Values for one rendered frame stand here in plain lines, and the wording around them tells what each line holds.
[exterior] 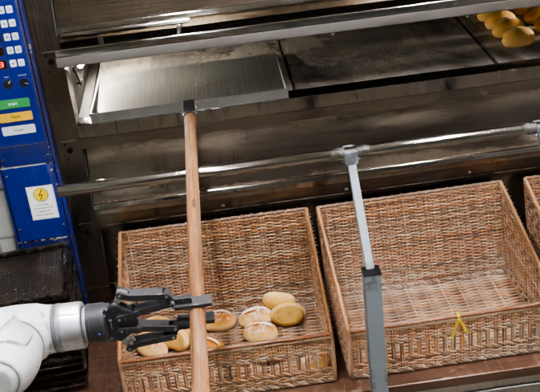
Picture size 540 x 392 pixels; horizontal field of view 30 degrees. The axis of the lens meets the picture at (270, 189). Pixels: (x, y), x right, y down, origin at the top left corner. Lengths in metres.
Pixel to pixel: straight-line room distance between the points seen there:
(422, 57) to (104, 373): 1.28
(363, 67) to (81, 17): 0.83
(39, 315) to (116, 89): 1.25
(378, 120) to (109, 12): 0.81
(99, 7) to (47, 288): 0.74
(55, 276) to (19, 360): 1.01
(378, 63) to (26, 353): 1.60
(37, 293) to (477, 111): 1.32
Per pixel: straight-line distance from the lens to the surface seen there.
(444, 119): 2.92
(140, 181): 2.47
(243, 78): 2.97
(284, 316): 2.84
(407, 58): 3.02
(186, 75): 3.04
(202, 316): 1.87
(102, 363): 2.87
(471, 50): 3.06
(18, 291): 2.70
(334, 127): 2.87
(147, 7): 2.69
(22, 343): 1.76
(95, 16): 2.70
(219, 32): 2.57
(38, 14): 2.73
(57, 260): 2.80
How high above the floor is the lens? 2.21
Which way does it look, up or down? 27 degrees down
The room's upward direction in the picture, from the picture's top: 7 degrees counter-clockwise
